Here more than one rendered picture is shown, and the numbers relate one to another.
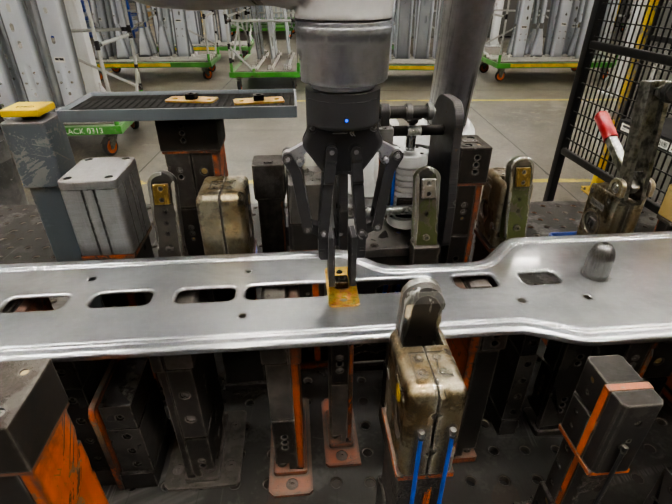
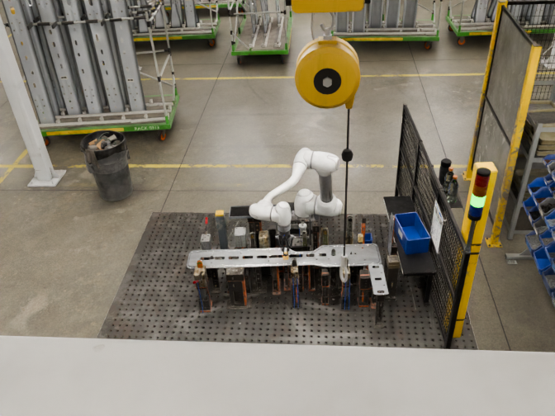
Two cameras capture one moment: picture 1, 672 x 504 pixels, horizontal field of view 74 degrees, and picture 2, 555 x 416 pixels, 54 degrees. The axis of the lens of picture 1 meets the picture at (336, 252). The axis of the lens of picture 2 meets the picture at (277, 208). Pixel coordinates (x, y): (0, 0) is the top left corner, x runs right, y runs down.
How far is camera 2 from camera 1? 3.31 m
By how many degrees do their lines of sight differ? 8
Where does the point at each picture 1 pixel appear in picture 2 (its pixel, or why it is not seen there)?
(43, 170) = (221, 225)
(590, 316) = (326, 262)
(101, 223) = (240, 242)
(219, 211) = (263, 239)
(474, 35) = (326, 185)
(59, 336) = (240, 263)
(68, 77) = (135, 90)
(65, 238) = (222, 238)
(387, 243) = (298, 244)
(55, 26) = (129, 61)
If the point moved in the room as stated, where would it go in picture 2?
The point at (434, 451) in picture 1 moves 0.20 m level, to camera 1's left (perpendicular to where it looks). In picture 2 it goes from (295, 280) to (266, 279)
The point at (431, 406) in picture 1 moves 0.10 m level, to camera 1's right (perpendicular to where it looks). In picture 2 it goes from (293, 273) to (308, 274)
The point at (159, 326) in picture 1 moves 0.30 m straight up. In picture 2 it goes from (255, 262) to (252, 229)
